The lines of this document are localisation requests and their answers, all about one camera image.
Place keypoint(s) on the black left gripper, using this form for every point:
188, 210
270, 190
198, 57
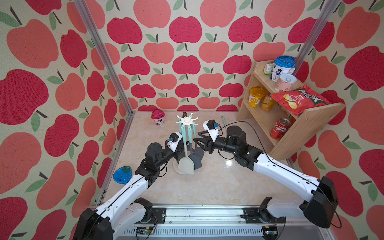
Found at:
178, 152

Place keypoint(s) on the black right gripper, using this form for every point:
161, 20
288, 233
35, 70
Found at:
206, 140

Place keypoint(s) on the white utensil rack stand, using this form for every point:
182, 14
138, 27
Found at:
186, 121

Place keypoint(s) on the beige spatula mint handle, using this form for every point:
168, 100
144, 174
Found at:
224, 120

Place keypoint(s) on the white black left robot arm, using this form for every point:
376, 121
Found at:
127, 207

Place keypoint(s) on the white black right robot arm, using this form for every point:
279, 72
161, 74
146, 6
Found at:
317, 200

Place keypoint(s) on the pink lid yogurt cup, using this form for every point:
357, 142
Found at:
158, 117

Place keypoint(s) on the blue plastic bowl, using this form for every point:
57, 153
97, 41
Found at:
123, 175

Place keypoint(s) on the yellow mango cup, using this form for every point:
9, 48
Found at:
256, 95

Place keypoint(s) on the orange schweppes can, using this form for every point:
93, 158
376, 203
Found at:
267, 103

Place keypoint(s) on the red cola can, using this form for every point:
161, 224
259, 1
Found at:
280, 128

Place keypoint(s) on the small green white carton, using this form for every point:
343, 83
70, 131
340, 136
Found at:
268, 69

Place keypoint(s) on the pink tin can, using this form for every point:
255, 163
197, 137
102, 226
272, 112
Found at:
285, 83

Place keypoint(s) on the red chips bag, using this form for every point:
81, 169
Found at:
299, 100

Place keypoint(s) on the blue lid yogurt tub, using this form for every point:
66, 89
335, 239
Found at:
283, 65

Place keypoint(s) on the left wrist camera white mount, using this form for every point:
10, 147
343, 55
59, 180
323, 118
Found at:
173, 141

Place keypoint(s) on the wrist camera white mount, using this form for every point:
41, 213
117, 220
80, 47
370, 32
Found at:
212, 128
173, 141

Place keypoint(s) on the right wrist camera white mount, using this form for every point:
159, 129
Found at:
212, 128

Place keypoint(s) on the grey utensil mint handle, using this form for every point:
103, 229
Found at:
197, 153

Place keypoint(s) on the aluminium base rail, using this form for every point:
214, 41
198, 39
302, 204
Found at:
206, 222

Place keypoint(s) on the aluminium corner post left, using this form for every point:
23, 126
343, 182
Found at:
90, 24

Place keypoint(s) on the aluminium corner post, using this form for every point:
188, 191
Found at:
327, 10
90, 24

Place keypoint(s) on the aluminium corner post right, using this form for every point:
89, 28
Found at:
327, 10

